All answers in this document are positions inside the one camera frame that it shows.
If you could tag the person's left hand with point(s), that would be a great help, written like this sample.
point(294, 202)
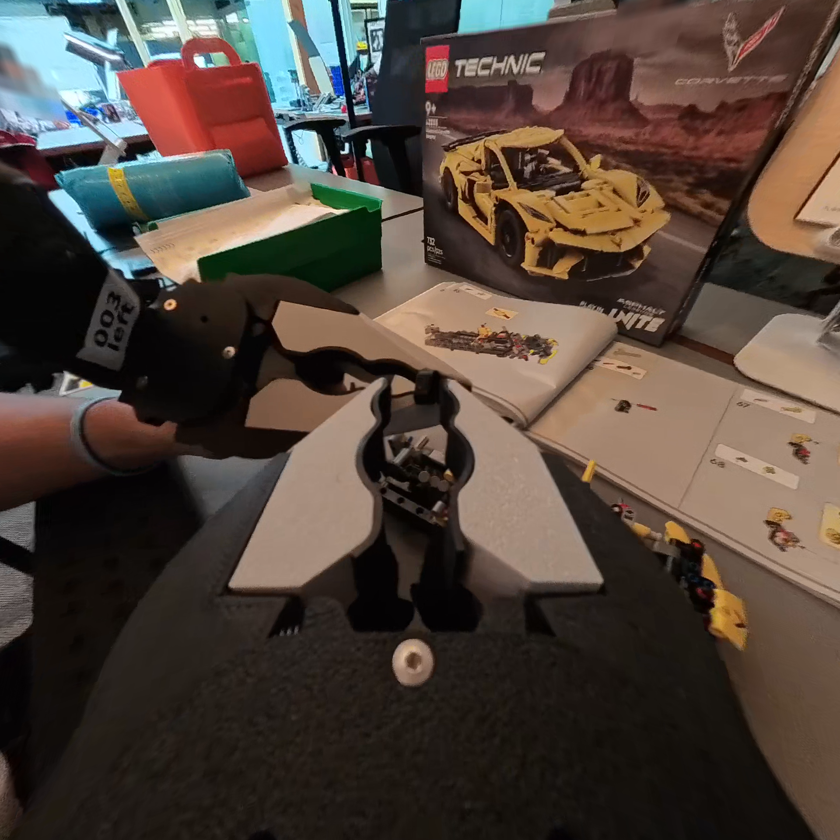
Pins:
point(148, 443)

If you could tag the paper sheets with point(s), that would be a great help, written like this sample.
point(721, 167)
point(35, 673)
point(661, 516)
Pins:
point(229, 226)

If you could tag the lego car model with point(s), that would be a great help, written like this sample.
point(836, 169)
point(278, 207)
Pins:
point(722, 613)

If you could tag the lego set box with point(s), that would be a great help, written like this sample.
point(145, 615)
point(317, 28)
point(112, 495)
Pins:
point(590, 98)

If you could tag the printed instruction sheet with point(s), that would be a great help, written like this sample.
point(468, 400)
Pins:
point(823, 197)

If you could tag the black office chair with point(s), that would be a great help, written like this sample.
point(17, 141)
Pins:
point(413, 65)
point(315, 128)

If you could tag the black floor lamp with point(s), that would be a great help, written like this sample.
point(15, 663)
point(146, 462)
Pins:
point(341, 79)

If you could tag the person's left forearm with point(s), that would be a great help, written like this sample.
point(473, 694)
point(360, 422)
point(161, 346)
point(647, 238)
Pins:
point(39, 459)

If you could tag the teal roll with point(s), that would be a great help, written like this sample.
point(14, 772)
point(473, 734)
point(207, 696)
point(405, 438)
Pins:
point(164, 184)

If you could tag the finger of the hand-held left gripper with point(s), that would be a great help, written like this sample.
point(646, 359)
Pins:
point(341, 331)
point(282, 407)

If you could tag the orange bag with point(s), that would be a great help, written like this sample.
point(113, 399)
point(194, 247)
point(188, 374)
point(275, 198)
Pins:
point(216, 118)

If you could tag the green plastic bin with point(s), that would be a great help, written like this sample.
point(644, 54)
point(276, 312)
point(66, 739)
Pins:
point(295, 256)

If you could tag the lego instruction booklet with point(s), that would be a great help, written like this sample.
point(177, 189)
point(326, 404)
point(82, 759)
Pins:
point(656, 420)

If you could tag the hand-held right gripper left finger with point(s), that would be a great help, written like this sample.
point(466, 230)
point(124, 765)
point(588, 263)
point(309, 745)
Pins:
point(308, 512)

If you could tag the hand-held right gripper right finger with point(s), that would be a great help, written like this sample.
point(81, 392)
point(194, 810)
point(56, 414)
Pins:
point(525, 518)

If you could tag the grey wristband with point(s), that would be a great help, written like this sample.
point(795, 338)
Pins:
point(77, 439)

